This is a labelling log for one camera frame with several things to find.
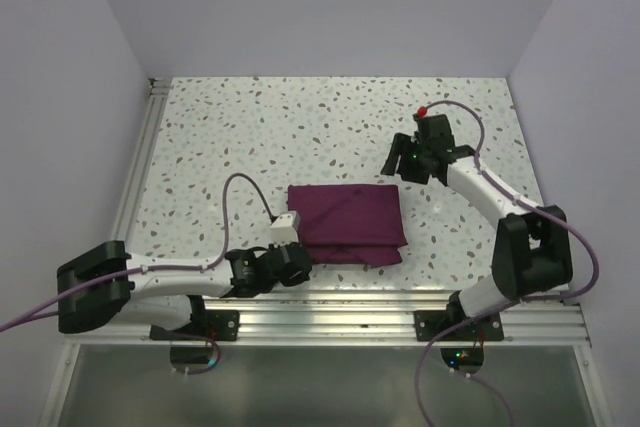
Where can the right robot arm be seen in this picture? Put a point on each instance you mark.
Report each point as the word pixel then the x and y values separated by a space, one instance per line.
pixel 531 251

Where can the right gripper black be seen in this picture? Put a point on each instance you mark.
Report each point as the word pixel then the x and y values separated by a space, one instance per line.
pixel 402 142

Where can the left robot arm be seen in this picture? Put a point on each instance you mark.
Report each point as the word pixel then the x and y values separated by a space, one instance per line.
pixel 108 284

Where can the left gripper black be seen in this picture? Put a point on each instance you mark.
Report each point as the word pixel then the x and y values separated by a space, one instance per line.
pixel 300 276

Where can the aluminium frame rails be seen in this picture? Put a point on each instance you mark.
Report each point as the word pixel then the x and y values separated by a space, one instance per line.
pixel 341 350

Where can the purple cloth mat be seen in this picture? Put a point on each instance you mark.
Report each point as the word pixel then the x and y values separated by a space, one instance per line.
pixel 349 224

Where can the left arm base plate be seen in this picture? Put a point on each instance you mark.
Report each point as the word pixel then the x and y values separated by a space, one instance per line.
pixel 216 325

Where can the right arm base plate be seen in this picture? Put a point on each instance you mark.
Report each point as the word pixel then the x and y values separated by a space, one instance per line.
pixel 429 323

